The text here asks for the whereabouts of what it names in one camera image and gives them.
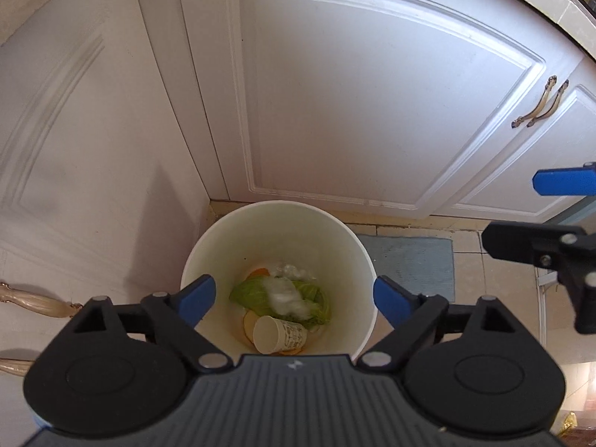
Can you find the lower brass handle left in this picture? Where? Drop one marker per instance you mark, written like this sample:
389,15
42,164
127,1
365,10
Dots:
18,367

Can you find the grey floor mat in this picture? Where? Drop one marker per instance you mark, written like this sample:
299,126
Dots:
422,265

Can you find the printed white paper cup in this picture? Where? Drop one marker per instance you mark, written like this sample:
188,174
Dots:
273,335

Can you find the brass handle left cabinet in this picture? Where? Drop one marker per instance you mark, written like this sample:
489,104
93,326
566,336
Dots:
38,304

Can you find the plastic wrap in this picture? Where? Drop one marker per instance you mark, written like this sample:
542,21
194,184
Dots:
293,293

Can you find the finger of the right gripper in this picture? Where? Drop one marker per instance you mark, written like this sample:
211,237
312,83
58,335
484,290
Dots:
553,247
566,181

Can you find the white trash bin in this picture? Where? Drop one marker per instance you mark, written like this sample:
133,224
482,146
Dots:
299,239

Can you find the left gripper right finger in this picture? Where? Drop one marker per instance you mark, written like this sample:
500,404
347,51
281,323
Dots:
414,319

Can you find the white corner cabinet door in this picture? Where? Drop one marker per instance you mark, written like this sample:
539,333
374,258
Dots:
107,162

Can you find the large green cabbage leaf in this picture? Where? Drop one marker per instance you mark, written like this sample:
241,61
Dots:
251,295

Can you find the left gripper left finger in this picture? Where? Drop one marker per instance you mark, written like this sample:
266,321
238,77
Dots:
174,319

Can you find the adjacent white cabinet door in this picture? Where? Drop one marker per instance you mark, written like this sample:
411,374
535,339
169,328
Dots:
565,139

